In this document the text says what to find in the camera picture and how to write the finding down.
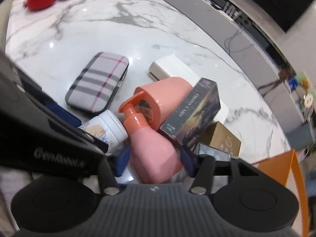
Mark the white rectangular box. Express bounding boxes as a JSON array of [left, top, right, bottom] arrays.
[[148, 54, 229, 126]]

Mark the pink pump bottle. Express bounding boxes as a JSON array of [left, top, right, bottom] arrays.
[[118, 91, 182, 183]]

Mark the black cable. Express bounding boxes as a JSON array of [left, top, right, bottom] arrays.
[[223, 24, 255, 55]]

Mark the white round clock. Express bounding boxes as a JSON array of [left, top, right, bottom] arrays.
[[303, 94, 314, 109]]

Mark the grey trash bin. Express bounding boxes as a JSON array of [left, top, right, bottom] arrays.
[[286, 122, 315, 150]]

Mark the white printed jar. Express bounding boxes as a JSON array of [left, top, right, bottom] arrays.
[[78, 110, 128, 152]]

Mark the gold cardboard box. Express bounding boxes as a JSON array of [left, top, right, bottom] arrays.
[[199, 121, 241, 157]]

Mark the dark postcard box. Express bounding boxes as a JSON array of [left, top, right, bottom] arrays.
[[160, 78, 221, 149]]

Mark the plaid zip case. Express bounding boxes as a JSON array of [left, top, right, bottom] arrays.
[[65, 52, 129, 115]]

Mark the pink toothbrush cup holder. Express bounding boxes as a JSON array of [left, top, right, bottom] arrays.
[[131, 77, 192, 131]]

